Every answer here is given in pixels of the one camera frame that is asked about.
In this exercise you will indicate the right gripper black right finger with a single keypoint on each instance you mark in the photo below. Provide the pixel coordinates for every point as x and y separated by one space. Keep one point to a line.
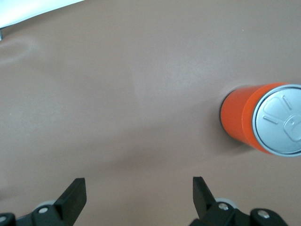
207 207

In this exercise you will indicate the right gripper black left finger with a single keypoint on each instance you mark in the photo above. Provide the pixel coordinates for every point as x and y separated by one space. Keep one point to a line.
68 204

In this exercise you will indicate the orange canister grey lid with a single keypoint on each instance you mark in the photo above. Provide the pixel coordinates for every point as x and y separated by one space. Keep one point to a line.
235 117

